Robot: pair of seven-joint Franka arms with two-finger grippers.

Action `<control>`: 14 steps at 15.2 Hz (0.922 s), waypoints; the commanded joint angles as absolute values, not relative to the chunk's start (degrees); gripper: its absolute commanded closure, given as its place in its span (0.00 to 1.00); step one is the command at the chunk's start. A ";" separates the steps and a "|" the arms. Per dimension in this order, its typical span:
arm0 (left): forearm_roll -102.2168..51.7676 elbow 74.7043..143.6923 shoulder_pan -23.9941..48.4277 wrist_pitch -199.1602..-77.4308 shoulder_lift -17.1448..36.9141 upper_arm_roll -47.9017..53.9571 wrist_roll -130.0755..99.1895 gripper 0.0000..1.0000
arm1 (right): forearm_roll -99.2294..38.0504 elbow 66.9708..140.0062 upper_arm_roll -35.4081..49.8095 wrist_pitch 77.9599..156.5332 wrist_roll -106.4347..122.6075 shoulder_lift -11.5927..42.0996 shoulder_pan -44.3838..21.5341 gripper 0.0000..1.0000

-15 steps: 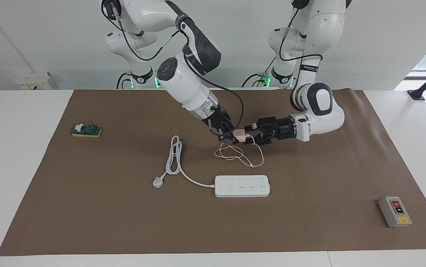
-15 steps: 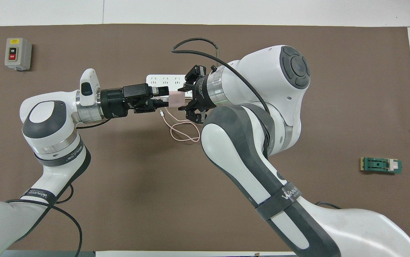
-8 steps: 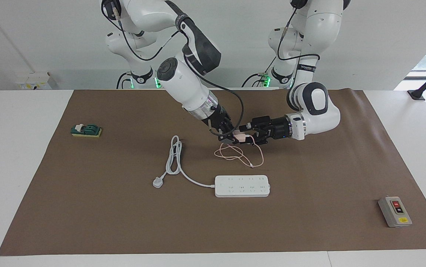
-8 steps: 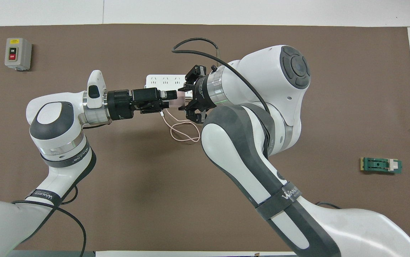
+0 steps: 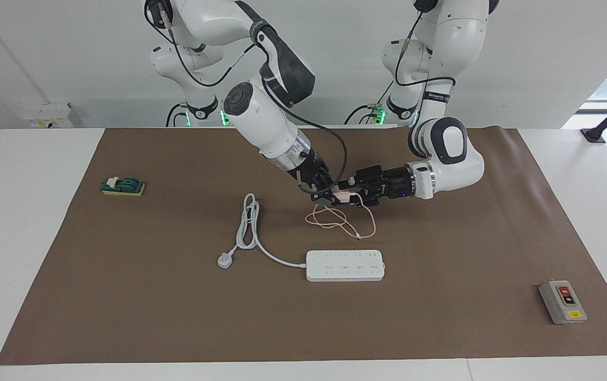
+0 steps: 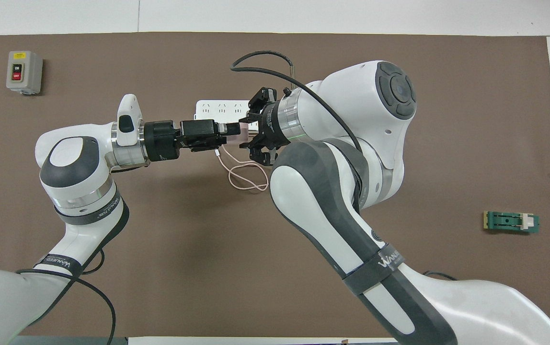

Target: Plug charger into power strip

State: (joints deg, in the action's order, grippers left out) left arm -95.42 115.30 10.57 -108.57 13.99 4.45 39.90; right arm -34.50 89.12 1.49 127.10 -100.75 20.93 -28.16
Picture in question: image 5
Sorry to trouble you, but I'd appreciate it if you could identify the white power cord with plug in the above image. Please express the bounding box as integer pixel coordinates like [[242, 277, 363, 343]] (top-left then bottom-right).
[[217, 193, 308, 269]]

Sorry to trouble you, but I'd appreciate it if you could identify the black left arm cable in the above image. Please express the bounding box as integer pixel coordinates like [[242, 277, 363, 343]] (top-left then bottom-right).
[[393, 11, 457, 89]]

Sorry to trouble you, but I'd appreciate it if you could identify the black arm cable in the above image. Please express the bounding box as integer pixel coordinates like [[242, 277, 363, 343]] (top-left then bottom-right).
[[145, 0, 349, 195], [393, 11, 457, 89]]

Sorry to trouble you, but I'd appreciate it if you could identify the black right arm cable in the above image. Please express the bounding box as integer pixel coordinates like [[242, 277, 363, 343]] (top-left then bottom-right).
[[145, 0, 349, 195]]

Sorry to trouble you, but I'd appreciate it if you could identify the brown table mat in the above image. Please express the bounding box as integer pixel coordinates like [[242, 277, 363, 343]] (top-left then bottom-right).
[[0, 126, 607, 366]]

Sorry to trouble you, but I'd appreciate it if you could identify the black base cable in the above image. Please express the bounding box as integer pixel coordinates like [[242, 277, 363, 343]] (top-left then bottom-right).
[[343, 79, 394, 126], [165, 102, 190, 128]]

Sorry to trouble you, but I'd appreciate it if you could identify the white power strip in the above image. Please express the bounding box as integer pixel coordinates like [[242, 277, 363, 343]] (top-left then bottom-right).
[[306, 250, 386, 282]]

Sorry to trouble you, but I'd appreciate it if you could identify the grey on-off switch box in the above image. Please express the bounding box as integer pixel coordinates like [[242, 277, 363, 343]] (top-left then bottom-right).
[[539, 280, 588, 325]]

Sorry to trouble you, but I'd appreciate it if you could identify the white wall socket box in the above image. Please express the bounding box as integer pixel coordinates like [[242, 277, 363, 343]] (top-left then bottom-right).
[[22, 103, 81, 129]]

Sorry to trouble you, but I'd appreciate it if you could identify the pink charging cable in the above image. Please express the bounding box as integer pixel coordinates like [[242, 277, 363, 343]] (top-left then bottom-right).
[[305, 201, 377, 240]]

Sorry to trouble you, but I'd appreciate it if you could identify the green knife switch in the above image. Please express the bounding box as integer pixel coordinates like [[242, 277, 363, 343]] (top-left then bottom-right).
[[101, 176, 145, 197]]

